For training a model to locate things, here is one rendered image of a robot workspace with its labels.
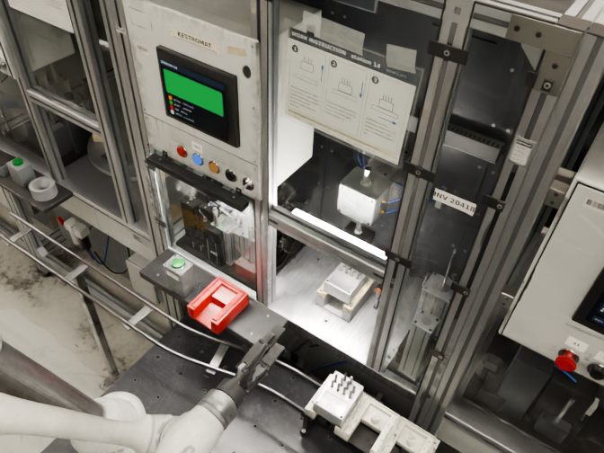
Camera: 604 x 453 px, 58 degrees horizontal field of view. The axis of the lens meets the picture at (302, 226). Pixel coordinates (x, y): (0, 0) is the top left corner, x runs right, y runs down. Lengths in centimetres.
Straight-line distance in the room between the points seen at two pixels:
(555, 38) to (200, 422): 104
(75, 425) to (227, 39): 90
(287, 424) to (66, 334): 152
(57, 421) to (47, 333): 183
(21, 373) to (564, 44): 127
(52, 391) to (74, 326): 161
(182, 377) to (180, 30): 115
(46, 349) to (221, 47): 208
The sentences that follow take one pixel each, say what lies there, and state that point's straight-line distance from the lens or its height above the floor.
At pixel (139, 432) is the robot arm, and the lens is 147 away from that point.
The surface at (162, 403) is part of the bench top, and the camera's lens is 195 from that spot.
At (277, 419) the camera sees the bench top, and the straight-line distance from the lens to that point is 189.
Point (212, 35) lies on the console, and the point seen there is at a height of 181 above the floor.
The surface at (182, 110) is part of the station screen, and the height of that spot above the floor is 158.
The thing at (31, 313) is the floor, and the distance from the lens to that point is 322.
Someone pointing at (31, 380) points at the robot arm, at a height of 121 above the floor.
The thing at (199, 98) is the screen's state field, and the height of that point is 164.
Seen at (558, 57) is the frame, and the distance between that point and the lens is 98.
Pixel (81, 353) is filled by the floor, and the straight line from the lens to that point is 298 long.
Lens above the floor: 237
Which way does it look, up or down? 44 degrees down
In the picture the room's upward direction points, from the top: 3 degrees clockwise
